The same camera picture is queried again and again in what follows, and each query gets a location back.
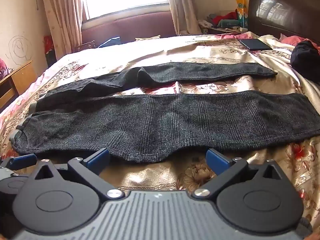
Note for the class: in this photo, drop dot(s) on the black tablet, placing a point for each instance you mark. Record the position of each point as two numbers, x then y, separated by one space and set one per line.
255 44

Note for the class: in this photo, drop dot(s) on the dark blue bag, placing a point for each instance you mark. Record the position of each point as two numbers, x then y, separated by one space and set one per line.
110 41

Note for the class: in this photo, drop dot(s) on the floral satin bedspread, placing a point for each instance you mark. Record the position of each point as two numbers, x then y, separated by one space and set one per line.
200 87

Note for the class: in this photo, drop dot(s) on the maroon upholstered bench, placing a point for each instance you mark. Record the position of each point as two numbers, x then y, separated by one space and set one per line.
135 26

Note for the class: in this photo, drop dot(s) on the dark brown wooden headboard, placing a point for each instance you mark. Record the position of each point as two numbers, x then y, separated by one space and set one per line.
287 12

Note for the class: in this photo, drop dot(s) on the dark cloth bundle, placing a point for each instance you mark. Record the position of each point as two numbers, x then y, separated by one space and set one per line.
303 57

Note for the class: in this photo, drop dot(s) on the red hanging cloth item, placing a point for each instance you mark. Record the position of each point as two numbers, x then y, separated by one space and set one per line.
48 43

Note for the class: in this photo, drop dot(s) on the wooden side cabinet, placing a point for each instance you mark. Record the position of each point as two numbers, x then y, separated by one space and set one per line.
17 80

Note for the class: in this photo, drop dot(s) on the teal cloth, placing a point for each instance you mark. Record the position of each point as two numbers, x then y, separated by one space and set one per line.
226 24

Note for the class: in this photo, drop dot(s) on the red cloth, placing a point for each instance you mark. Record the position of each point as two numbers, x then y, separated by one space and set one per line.
225 17

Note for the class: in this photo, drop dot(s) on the yellow patterned box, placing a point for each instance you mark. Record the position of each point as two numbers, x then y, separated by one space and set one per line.
241 10

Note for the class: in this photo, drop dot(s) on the dark grey plaid pants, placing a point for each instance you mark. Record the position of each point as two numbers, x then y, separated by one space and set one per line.
155 122

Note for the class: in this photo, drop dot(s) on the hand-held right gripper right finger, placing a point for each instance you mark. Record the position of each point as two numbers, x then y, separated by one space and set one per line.
216 161

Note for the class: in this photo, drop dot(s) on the pink pillow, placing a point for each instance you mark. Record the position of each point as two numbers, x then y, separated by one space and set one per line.
292 40

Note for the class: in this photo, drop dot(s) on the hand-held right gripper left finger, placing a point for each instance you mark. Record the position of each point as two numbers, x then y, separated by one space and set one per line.
96 161

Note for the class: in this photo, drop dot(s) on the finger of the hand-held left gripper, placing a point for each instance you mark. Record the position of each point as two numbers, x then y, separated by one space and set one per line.
23 161

